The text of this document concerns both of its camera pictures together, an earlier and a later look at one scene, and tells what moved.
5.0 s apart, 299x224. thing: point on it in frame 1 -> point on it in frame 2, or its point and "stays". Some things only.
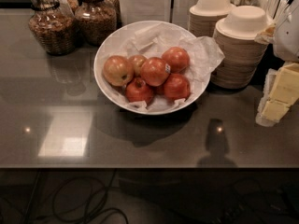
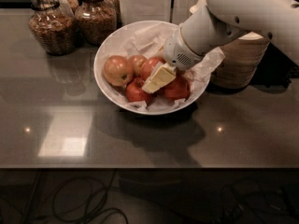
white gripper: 288,37 -> 177,52
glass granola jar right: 95,15 stays
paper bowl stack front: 244,56 stays
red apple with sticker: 154,71 stays
